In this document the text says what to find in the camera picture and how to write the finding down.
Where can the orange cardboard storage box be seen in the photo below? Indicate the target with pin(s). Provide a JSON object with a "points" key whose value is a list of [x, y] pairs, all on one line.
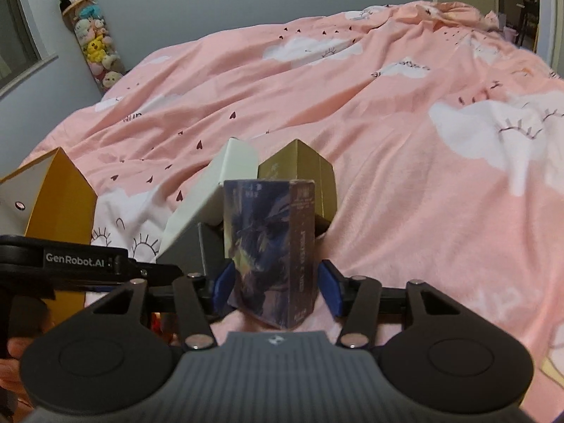
{"points": [[49, 199]]}

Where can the person hand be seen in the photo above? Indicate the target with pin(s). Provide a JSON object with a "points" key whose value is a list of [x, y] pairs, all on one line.
{"points": [[10, 369]]}

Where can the pink patterned duvet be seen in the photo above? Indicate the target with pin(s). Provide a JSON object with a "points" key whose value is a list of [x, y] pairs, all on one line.
{"points": [[446, 142]]}

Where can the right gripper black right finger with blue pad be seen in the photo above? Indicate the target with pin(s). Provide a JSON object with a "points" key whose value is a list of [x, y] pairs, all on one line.
{"points": [[355, 301]]}

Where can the gold small box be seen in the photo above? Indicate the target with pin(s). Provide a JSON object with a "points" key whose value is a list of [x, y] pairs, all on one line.
{"points": [[297, 160]]}

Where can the white long box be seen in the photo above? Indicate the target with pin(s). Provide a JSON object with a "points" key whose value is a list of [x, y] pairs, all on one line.
{"points": [[204, 200]]}

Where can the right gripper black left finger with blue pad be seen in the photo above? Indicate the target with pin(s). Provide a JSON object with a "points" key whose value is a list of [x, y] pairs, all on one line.
{"points": [[199, 300]]}

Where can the dark grey box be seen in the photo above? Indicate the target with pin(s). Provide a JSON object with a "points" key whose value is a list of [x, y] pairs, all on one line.
{"points": [[199, 249]]}

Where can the window with frame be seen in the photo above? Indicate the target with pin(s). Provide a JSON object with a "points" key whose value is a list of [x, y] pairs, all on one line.
{"points": [[22, 52]]}

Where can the plush toy storage tube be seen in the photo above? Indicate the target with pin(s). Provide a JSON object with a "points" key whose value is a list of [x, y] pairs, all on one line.
{"points": [[86, 21]]}

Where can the dark blue photo card box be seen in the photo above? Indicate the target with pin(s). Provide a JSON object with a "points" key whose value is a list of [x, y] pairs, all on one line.
{"points": [[269, 236]]}

